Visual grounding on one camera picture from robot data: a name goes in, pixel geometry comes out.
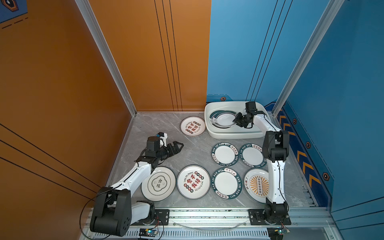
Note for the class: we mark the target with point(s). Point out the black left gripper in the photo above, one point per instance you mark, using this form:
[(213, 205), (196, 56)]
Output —
[(170, 150)]

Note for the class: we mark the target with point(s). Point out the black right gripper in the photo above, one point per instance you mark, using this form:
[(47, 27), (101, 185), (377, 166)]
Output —
[(237, 120)]

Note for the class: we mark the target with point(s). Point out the green red ring plate back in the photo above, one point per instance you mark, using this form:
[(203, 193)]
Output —
[(223, 119)]

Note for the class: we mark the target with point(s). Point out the white red text plate back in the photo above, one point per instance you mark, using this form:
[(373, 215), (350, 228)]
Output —
[(193, 126)]

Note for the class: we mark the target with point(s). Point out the white red text plate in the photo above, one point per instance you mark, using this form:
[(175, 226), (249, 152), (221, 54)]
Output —
[(193, 182), (193, 126)]

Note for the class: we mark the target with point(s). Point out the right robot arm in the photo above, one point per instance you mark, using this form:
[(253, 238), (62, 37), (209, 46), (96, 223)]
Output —
[(275, 150)]

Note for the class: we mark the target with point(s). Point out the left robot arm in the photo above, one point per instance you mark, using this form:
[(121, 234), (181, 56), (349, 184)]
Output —
[(113, 211)]

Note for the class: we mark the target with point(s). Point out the white plastic bin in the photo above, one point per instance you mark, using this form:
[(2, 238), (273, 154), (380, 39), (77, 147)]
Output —
[(234, 132)]

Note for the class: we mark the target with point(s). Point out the green rim plate upper right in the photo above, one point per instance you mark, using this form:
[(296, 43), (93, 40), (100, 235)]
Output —
[(252, 156)]

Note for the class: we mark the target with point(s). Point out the green rim plate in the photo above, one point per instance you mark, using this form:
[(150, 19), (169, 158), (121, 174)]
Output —
[(225, 154), (227, 183), (252, 156)]

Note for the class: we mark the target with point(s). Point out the white flower outline plate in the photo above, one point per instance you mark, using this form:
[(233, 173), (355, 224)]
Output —
[(159, 185)]

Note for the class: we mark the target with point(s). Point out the white red text plate front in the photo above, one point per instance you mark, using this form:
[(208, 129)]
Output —
[(193, 182)]

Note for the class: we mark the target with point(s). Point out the green rim plate upper middle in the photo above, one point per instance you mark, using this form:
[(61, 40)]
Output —
[(225, 154)]

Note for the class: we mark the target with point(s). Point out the orange sunburst plate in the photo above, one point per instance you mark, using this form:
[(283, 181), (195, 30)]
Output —
[(257, 184)]

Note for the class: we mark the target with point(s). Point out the green rim plate front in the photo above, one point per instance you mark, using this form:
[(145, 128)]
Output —
[(227, 183)]

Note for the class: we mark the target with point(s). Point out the green circuit board left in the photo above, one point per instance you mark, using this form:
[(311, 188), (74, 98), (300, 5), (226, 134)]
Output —
[(148, 233)]

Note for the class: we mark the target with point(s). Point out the circuit board right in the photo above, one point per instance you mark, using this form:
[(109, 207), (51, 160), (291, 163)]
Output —
[(277, 233)]

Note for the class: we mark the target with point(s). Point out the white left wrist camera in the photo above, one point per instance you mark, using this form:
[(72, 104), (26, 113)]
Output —
[(163, 139)]

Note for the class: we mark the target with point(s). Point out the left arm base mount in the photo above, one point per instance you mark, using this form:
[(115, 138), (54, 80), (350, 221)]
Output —
[(160, 215)]

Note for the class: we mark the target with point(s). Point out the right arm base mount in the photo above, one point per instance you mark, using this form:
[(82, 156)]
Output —
[(269, 217)]

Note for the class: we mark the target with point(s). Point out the aluminium front rail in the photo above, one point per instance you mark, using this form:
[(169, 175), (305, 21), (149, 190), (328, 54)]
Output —
[(306, 217)]

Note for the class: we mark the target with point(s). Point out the aluminium corner post left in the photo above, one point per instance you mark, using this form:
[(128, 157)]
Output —
[(104, 49)]

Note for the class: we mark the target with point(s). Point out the aluminium corner post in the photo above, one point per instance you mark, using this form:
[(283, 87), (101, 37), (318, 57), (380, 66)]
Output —
[(104, 49), (315, 39)]

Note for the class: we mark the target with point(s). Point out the aluminium corner post right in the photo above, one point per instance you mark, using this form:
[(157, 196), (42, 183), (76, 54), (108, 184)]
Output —
[(315, 39)]

